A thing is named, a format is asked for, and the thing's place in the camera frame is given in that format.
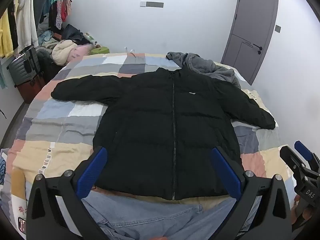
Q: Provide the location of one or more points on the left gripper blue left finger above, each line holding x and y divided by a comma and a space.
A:
88, 171

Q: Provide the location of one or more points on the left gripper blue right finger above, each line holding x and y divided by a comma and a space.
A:
229, 172

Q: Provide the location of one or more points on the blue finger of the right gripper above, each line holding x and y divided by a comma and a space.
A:
303, 151
292, 161

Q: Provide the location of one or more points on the black puffer jacket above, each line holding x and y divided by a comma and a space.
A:
160, 127

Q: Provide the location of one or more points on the black clothes pile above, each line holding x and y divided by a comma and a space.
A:
71, 33

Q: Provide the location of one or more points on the right hand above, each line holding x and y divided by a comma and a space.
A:
301, 212

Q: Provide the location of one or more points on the blue denim jeans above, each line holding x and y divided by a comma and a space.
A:
128, 218

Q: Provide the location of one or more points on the patchwork bed quilt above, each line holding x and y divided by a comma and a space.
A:
56, 135

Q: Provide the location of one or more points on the dark red box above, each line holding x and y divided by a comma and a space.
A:
30, 89

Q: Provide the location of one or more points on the grey fleece robe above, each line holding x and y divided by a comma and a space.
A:
205, 67

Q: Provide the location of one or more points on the pink cloth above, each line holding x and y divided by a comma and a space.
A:
79, 52

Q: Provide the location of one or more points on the grey hard suitcase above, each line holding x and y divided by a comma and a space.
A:
25, 67

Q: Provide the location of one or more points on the cream fleece bundle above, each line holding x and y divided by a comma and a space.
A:
61, 51

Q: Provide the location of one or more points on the green cushion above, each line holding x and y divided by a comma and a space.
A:
100, 50

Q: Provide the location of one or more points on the grey door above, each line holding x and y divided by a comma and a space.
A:
253, 23

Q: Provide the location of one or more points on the yellow hanging garment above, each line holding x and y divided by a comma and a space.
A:
9, 39

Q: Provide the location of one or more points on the white hanging garment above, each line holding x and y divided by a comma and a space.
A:
25, 23

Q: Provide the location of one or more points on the black door handle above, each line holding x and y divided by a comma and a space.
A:
259, 48

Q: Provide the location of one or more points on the small grey wall switch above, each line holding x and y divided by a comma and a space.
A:
277, 28

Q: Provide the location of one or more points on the grey wall switch panel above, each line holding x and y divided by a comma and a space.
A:
151, 4

